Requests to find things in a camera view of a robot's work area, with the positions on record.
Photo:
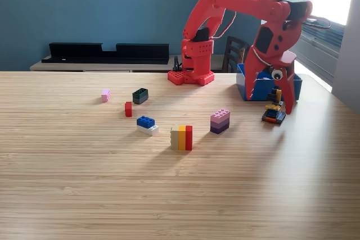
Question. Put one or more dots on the low wooden sideboard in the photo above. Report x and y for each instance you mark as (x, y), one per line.
(98, 67)

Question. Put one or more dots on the blue and white brick stack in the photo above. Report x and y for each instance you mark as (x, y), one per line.
(146, 123)

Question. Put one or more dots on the dark wooden chair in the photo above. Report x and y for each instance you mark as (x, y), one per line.
(234, 54)

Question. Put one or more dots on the black and grey brick stack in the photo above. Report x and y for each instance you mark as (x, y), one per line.
(140, 97)

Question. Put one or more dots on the blue plastic bin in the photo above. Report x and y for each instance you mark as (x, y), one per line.
(264, 89)

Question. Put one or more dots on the small yellow toy digger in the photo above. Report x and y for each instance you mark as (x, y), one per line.
(271, 116)

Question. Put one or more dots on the pink and purple brick stack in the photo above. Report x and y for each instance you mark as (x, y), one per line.
(220, 122)

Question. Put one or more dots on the small pink brick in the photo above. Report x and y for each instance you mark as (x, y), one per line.
(105, 95)

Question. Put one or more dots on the small red brick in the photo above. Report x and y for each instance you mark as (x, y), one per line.
(128, 109)

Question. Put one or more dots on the black wall shelf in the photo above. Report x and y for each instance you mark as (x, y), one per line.
(84, 53)

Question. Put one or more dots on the grey window air unit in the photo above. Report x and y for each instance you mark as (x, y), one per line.
(320, 43)

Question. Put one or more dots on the black table clamp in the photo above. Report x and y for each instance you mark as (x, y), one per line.
(176, 65)

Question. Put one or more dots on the tan orange red brick stack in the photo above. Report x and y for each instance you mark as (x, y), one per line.
(181, 138)

